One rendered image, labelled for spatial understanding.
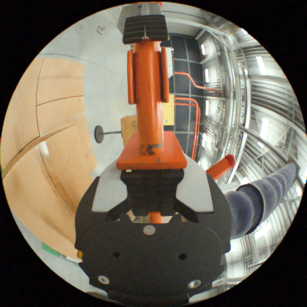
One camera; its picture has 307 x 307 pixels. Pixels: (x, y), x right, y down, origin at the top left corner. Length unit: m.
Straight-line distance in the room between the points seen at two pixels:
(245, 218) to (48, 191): 0.56
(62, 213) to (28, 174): 0.17
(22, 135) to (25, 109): 0.15
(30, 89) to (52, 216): 0.69
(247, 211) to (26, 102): 1.08
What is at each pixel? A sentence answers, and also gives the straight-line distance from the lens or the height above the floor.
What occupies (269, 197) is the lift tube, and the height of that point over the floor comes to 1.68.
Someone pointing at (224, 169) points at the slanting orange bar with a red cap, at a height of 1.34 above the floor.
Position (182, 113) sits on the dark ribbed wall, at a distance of 10.99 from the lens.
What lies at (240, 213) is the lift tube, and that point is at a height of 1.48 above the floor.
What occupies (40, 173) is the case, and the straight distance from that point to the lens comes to 0.33.
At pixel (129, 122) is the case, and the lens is 1.87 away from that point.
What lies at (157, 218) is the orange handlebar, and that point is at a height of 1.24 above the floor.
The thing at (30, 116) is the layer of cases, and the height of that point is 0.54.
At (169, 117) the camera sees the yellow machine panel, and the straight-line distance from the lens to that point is 7.49.
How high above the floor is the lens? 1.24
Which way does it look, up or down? 2 degrees down
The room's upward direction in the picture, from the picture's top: 89 degrees clockwise
